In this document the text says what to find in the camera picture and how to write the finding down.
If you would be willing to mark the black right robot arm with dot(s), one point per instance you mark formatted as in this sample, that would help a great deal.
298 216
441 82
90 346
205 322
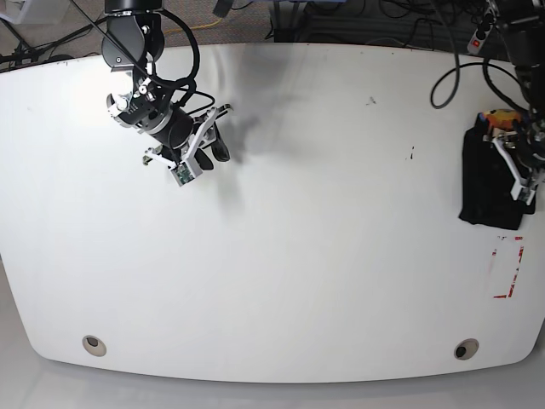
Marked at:
133 41

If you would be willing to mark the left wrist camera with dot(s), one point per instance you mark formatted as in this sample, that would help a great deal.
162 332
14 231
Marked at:
523 194

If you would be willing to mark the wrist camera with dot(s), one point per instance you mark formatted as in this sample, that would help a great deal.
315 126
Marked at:
523 194
185 172

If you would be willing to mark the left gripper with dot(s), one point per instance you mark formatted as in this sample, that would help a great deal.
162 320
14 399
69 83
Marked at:
515 154

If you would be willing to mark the black T-shirt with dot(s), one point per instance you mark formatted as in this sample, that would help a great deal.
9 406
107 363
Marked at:
486 179

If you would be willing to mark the right table grommet hole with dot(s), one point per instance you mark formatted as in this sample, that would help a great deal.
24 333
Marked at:
466 349

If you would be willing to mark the table grommet hole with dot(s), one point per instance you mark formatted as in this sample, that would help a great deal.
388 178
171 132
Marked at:
94 346
466 349

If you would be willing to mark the left table grommet hole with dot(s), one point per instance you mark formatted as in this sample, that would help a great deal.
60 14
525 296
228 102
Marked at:
94 346

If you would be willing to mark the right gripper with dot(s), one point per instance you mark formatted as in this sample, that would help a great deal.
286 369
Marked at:
181 136

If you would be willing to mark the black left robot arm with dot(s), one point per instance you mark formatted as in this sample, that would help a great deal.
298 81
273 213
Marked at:
521 26

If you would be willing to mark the red tape rectangle marking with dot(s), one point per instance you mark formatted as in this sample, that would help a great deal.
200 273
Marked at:
504 266

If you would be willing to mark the white power strip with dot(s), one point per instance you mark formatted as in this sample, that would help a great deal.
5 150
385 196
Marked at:
481 33

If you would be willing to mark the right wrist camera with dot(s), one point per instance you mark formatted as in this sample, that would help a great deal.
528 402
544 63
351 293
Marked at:
185 172

